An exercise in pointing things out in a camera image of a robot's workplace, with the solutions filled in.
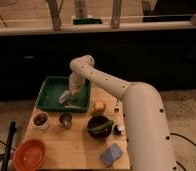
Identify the light blue towel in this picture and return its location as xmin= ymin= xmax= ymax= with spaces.
xmin=58 ymin=90 xmax=71 ymax=104

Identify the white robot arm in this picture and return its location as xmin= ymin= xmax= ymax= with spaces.
xmin=69 ymin=55 xmax=177 ymax=171

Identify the small white object in tray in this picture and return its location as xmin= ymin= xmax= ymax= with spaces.
xmin=64 ymin=105 xmax=80 ymax=109

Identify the green plastic tray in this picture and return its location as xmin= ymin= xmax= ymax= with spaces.
xmin=35 ymin=76 xmax=91 ymax=113

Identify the yellow apple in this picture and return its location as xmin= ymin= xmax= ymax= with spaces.
xmin=92 ymin=101 xmax=106 ymax=114

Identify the green cucumber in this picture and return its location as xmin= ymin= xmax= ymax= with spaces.
xmin=88 ymin=120 xmax=114 ymax=133

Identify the dark bowl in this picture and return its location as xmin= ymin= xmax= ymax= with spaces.
xmin=87 ymin=116 xmax=114 ymax=138

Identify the small metal cup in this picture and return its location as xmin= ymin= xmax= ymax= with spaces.
xmin=59 ymin=113 xmax=72 ymax=129

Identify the small white bowl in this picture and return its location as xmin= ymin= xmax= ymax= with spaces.
xmin=32 ymin=112 xmax=50 ymax=130

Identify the green base stand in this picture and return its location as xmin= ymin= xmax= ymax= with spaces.
xmin=73 ymin=18 xmax=103 ymax=25

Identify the blue sponge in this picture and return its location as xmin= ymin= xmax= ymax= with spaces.
xmin=100 ymin=143 xmax=123 ymax=167

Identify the black pole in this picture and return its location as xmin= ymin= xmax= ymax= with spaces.
xmin=1 ymin=121 xmax=16 ymax=171

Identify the orange plastic bowl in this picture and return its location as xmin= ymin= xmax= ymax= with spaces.
xmin=12 ymin=139 xmax=46 ymax=171

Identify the black cable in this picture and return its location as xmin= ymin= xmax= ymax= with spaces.
xmin=169 ymin=132 xmax=196 ymax=171

